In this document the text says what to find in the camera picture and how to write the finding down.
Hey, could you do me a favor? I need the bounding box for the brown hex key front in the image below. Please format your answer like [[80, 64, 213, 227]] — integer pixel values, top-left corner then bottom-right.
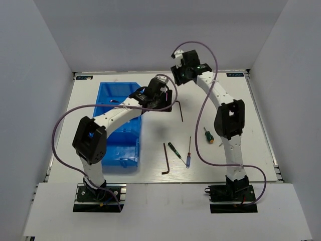
[[162, 143, 170, 175]]

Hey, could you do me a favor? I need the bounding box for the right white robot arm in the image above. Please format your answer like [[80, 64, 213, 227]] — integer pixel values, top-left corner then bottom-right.
[[171, 49, 249, 200]]

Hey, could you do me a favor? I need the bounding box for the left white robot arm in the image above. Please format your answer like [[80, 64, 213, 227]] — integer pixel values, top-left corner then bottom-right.
[[72, 74, 173, 200]]

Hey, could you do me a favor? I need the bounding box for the right table logo sticker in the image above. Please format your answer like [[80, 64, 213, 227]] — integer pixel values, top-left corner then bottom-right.
[[226, 72, 244, 77]]

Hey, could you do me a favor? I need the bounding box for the table logo sticker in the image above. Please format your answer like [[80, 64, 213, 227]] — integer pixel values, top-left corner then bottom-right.
[[76, 75, 93, 80], [226, 72, 244, 77]]

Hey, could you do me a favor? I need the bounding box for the black green precision screwdriver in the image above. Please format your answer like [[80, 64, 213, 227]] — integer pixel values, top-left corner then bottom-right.
[[168, 142, 182, 159]]

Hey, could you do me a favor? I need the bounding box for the blue plastic compartment bin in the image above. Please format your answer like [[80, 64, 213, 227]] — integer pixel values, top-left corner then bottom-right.
[[96, 82, 141, 168]]

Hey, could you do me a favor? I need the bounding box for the green orange stubby screwdriver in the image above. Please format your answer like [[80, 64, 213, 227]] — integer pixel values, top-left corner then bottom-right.
[[203, 127, 214, 144]]

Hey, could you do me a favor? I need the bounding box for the left table logo sticker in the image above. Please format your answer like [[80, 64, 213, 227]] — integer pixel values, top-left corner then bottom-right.
[[76, 75, 93, 80]]

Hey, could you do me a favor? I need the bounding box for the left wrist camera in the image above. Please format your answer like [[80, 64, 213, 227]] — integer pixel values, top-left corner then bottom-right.
[[153, 75, 169, 88]]

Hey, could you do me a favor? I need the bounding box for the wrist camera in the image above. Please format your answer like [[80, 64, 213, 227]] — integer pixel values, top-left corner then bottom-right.
[[153, 75, 169, 88], [171, 49, 184, 69]]

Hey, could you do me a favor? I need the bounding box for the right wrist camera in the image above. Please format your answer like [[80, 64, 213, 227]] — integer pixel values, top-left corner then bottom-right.
[[171, 49, 184, 69]]

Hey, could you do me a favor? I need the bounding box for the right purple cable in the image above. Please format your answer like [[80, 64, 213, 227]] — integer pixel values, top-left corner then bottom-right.
[[173, 42, 267, 206]]

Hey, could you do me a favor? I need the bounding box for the purple cable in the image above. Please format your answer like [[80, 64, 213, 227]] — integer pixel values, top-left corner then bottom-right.
[[51, 74, 179, 211], [173, 42, 267, 206]]

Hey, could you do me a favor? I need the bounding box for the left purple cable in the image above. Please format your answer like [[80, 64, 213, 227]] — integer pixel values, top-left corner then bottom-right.
[[51, 74, 179, 211]]

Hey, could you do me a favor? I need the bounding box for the blue handle red screwdriver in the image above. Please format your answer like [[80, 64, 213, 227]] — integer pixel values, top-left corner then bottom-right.
[[186, 136, 192, 168]]

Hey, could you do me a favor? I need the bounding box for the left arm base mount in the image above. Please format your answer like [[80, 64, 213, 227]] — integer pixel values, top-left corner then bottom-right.
[[73, 184, 126, 213]]

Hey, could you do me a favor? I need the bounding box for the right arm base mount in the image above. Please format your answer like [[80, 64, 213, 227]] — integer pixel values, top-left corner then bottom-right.
[[204, 184, 258, 214]]

